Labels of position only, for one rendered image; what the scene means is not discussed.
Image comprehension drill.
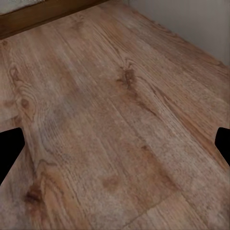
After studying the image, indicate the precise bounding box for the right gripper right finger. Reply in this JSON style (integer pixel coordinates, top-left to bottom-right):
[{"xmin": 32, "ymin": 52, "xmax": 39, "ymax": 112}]
[{"xmin": 215, "ymin": 127, "xmax": 230, "ymax": 166}]

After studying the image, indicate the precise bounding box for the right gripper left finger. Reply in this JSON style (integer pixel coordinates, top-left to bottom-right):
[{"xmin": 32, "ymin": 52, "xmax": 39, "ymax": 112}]
[{"xmin": 0, "ymin": 127, "xmax": 25, "ymax": 184}]

